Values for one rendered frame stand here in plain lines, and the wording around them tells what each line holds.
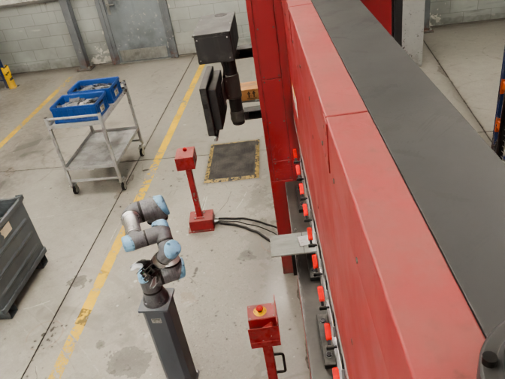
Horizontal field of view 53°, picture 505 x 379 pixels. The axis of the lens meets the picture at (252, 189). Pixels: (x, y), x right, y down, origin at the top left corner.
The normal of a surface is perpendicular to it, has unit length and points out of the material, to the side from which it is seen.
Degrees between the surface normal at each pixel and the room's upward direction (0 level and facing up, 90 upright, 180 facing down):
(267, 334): 90
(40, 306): 0
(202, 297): 0
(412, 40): 90
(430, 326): 0
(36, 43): 90
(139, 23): 90
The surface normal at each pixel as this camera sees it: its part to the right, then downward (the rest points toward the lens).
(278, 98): 0.02, 0.54
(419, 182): -0.14, -0.83
